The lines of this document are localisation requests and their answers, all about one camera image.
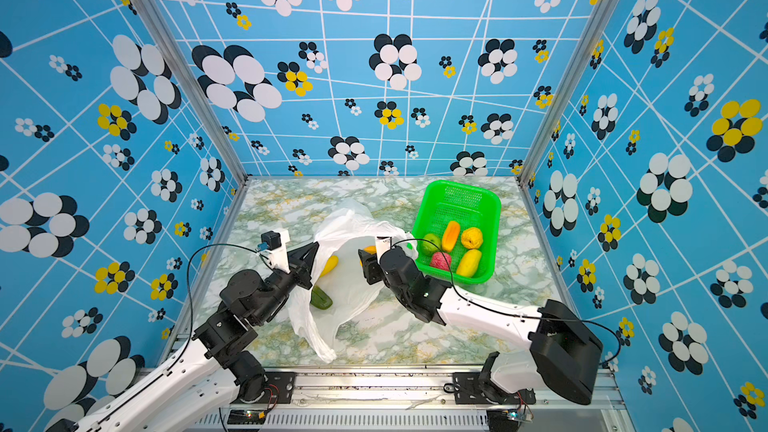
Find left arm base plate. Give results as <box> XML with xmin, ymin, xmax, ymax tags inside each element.
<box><xmin>232</xmin><ymin>370</ymin><xmax>297</xmax><ymax>405</ymax></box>

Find green fruit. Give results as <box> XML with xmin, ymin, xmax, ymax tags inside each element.
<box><xmin>418</xmin><ymin>233</ymin><xmax>442</xmax><ymax>257</ymax></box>

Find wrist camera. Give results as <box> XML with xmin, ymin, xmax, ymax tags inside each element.
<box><xmin>375</xmin><ymin>236</ymin><xmax>392</xmax><ymax>255</ymax></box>
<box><xmin>258</xmin><ymin>229</ymin><xmax>290</xmax><ymax>273</ymax></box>

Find yellow banana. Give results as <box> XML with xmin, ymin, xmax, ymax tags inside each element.
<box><xmin>321</xmin><ymin>254</ymin><xmax>339</xmax><ymax>277</ymax></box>

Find green orange mango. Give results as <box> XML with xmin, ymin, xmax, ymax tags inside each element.
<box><xmin>310</xmin><ymin>286</ymin><xmax>333</xmax><ymax>310</ymax></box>

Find orange yellow mango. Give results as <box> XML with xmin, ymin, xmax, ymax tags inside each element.
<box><xmin>456</xmin><ymin>249</ymin><xmax>482</xmax><ymax>278</ymax></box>

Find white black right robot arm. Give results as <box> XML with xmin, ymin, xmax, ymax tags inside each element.
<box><xmin>358</xmin><ymin>245</ymin><xmax>603</xmax><ymax>405</ymax></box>

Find pink red dragon fruit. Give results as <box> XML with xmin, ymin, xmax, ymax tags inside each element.
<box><xmin>430</xmin><ymin>251</ymin><xmax>452</xmax><ymax>272</ymax></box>

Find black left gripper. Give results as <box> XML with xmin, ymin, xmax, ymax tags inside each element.
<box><xmin>253</xmin><ymin>240</ymin><xmax>318</xmax><ymax>328</ymax></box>

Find yellow lemon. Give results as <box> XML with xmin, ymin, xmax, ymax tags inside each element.
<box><xmin>461</xmin><ymin>227</ymin><xmax>484</xmax><ymax>250</ymax></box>

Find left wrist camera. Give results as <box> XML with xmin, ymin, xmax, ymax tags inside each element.
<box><xmin>258</xmin><ymin>229</ymin><xmax>290</xmax><ymax>273</ymax></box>

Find orange papaya slice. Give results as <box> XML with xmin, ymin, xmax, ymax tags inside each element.
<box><xmin>440</xmin><ymin>220</ymin><xmax>461</xmax><ymax>253</ymax></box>

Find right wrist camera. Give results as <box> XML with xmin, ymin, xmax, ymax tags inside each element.
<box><xmin>375</xmin><ymin>236</ymin><xmax>392</xmax><ymax>255</ymax></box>

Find right rear aluminium frame post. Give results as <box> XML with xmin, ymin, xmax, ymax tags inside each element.
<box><xmin>519</xmin><ymin>0</ymin><xmax>620</xmax><ymax>187</ymax></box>

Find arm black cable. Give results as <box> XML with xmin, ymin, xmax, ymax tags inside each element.
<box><xmin>389</xmin><ymin>237</ymin><xmax>622</xmax><ymax>367</ymax></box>
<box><xmin>77</xmin><ymin>243</ymin><xmax>268</xmax><ymax>432</ymax></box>

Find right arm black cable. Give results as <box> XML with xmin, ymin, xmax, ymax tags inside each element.
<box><xmin>389</xmin><ymin>237</ymin><xmax>622</xmax><ymax>367</ymax></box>

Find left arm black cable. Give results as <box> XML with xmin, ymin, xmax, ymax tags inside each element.
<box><xmin>77</xmin><ymin>243</ymin><xmax>268</xmax><ymax>432</ymax></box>

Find left rear aluminium frame post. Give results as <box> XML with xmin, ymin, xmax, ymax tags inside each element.
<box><xmin>132</xmin><ymin>0</ymin><xmax>248</xmax><ymax>187</ymax></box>

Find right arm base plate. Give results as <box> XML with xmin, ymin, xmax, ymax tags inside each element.
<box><xmin>443</xmin><ymin>372</ymin><xmax>536</xmax><ymax>406</ymax></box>

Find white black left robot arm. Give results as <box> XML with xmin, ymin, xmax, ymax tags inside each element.
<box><xmin>50</xmin><ymin>242</ymin><xmax>319</xmax><ymax>431</ymax></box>

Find green plastic perforated basket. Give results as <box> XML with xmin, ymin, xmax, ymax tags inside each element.
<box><xmin>411</xmin><ymin>180</ymin><xmax>502</xmax><ymax>285</ymax></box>

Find aluminium frame post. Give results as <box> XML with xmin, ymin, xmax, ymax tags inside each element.
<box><xmin>519</xmin><ymin>0</ymin><xmax>620</xmax><ymax>187</ymax></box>
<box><xmin>132</xmin><ymin>0</ymin><xmax>248</xmax><ymax>187</ymax></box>

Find white plastic bag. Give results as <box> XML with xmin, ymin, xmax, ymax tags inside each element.
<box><xmin>287</xmin><ymin>203</ymin><xmax>413</xmax><ymax>363</ymax></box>

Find front aluminium rail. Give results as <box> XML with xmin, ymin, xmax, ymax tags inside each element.
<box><xmin>113</xmin><ymin>365</ymin><xmax>634</xmax><ymax>432</ymax></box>

